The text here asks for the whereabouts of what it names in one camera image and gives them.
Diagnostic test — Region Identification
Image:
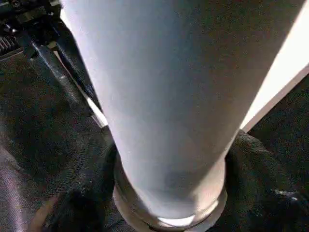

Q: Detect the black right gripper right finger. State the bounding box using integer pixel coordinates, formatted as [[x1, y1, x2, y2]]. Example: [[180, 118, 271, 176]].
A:
[[211, 129, 309, 232]]

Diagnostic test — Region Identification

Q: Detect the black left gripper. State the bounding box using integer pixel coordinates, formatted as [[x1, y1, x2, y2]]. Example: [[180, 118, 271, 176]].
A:
[[0, 0, 105, 118]]

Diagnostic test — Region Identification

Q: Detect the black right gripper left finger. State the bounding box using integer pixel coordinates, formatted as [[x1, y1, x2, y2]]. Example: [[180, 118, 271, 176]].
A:
[[48, 141, 132, 232]]

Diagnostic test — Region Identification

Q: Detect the white plastic table leg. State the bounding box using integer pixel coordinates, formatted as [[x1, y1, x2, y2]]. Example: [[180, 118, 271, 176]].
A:
[[58, 0, 307, 229]]

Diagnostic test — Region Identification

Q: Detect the white plastic table top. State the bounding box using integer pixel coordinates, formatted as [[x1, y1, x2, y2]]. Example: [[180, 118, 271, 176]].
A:
[[58, 0, 309, 133]]

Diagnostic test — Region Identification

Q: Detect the black work mat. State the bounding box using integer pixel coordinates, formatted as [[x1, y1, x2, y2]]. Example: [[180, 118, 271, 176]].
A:
[[0, 48, 309, 232]]

